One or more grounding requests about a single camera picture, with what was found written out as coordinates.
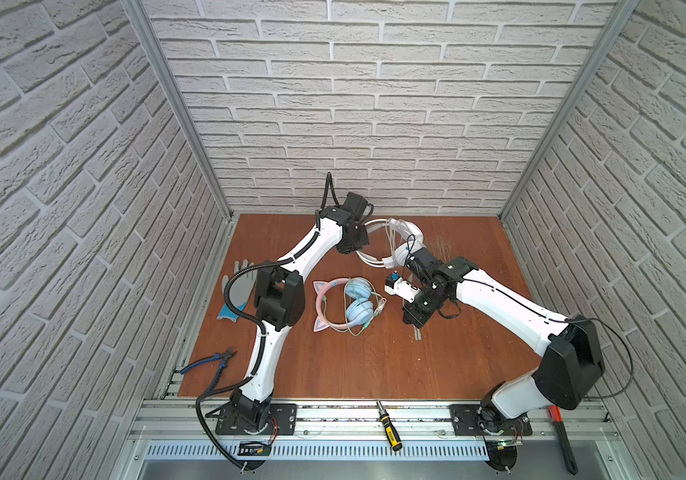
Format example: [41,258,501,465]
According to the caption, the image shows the white headphones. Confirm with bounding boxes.
[357,218,425,269]

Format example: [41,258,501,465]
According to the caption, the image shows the pink blue cat-ear headphones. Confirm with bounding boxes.
[313,277,387,337]

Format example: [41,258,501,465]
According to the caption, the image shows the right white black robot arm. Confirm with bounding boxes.
[386,247,605,432]

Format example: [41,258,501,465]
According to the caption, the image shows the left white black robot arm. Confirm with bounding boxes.
[224,200,374,431]

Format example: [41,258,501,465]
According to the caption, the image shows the yellow black screwdriver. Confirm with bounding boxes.
[376,400,403,452]

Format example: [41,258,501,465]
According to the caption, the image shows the red pipe wrench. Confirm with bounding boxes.
[549,405,579,476]

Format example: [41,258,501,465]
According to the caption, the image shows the small black electronics board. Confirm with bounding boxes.
[238,442,273,457]

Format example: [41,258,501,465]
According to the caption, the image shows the black corrugated cable conduit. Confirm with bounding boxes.
[194,227,323,472]

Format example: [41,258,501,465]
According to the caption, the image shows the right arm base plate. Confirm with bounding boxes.
[449,403,533,437]

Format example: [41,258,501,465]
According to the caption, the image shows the blue handled pliers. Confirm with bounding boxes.
[179,348,237,393]

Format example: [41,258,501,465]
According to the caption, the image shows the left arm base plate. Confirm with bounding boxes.
[215,403,298,436]

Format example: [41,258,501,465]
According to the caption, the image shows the aluminium frame rail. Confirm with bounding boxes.
[129,398,621,442]

